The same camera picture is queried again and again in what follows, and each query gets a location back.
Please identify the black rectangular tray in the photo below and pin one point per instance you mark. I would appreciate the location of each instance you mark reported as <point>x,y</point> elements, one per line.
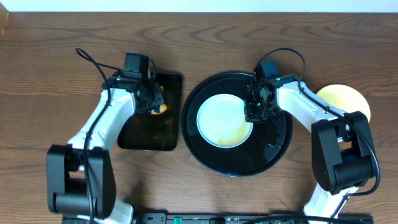
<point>156,131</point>

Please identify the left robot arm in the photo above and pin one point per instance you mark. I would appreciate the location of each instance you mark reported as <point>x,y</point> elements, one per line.
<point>80,178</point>

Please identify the light blue plate top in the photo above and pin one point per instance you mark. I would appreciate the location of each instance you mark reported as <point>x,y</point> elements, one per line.
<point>221,121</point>

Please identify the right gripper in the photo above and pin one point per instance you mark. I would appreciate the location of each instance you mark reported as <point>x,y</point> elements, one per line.
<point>251,115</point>

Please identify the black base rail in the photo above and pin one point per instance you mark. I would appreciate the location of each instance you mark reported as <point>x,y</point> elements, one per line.
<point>272,218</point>

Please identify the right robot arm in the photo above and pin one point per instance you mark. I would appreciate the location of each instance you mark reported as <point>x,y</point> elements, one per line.
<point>344,161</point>

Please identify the black round tray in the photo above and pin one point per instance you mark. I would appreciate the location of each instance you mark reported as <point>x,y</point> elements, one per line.
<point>266,144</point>

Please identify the yellow plate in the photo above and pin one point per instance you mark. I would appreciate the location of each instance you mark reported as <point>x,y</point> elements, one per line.
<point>346,98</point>

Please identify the green yellow sponge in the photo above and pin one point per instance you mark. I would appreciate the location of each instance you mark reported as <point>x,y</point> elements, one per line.
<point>159,109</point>

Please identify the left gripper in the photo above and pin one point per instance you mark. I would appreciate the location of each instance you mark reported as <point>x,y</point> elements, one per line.
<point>156,98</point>

